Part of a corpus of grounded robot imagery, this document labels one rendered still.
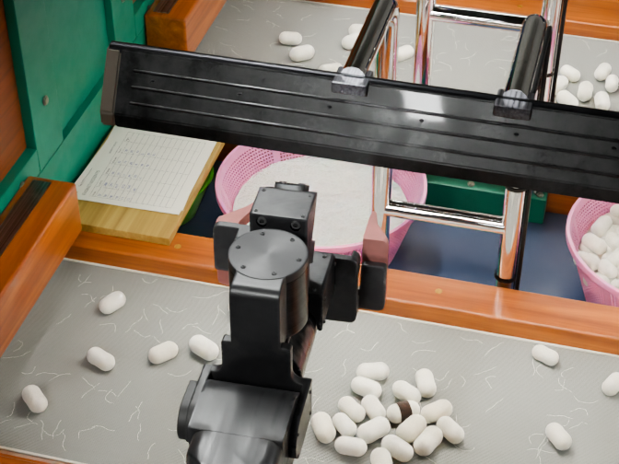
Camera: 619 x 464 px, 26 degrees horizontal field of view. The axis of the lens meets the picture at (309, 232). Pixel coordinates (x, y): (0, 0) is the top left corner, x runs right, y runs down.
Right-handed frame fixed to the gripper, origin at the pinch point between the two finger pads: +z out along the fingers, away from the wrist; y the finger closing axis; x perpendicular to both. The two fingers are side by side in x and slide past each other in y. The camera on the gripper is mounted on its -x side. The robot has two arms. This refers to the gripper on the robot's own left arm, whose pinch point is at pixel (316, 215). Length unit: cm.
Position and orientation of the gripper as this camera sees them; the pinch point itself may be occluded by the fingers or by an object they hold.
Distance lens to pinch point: 113.8
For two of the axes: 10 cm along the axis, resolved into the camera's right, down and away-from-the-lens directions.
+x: 0.0, 7.9, 6.2
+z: 2.0, -6.0, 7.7
